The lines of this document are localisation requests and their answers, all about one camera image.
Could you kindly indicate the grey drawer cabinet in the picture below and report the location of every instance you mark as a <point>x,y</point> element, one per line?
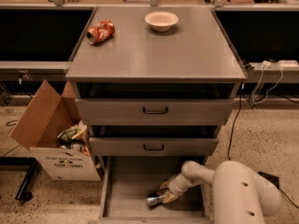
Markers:
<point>191,61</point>

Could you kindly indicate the silver blue redbull can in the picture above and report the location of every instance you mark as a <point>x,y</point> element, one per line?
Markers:
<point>156,197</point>

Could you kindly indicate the cardboard box with trash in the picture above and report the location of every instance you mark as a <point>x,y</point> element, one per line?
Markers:
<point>50,129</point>

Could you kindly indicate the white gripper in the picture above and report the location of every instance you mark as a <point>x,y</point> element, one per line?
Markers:
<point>177,183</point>

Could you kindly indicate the grey middle drawer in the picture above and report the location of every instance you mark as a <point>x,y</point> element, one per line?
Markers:
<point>153,141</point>

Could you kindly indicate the crushed orange soda can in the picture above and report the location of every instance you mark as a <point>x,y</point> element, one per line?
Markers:
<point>100,32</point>

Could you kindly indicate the white power strip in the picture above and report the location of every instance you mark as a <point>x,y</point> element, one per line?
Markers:
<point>288,63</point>

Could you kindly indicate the grey top drawer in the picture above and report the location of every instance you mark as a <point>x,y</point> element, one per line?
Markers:
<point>138,111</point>

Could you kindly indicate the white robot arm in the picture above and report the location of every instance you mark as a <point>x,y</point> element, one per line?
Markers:
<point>240,196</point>

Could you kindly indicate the grey drawer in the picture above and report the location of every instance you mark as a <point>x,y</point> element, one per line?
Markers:
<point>138,111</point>
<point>153,141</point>
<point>129,180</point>

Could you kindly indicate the white bowl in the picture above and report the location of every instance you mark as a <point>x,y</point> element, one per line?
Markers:
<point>161,21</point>

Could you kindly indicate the black metal stand leg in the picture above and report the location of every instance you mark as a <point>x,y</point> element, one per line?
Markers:
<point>23,164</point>

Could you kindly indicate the black power adapter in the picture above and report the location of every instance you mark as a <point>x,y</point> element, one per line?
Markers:
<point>271,178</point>

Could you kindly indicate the grey bottom drawer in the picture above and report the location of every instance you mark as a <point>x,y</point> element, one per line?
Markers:
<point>129,180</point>

